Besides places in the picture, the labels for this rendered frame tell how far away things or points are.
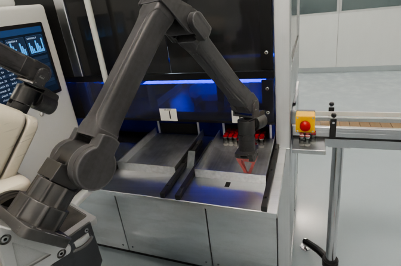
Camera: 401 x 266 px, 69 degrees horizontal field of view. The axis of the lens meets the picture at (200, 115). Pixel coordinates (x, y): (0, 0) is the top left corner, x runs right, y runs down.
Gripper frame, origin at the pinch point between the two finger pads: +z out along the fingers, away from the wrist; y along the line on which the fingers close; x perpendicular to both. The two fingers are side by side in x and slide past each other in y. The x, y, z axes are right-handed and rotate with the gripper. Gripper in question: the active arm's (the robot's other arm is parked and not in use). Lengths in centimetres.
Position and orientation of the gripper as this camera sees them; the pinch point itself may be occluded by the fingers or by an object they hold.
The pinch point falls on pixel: (247, 173)
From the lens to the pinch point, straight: 104.9
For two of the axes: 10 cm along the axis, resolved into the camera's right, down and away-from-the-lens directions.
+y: 3.3, -2.3, 9.1
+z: 0.7, 9.7, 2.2
